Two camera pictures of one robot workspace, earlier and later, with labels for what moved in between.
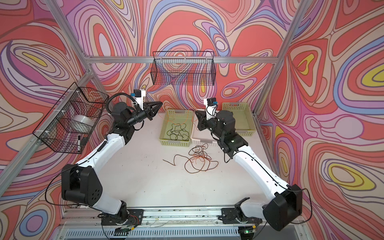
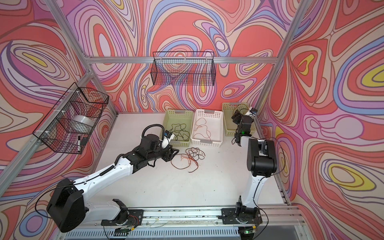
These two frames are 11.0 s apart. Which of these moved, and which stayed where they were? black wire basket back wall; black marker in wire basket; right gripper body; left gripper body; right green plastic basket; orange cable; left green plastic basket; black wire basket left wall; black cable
Moved: right gripper body; left gripper body; orange cable
Stayed: right green plastic basket; black marker in wire basket; black cable; black wire basket back wall; left green plastic basket; black wire basket left wall
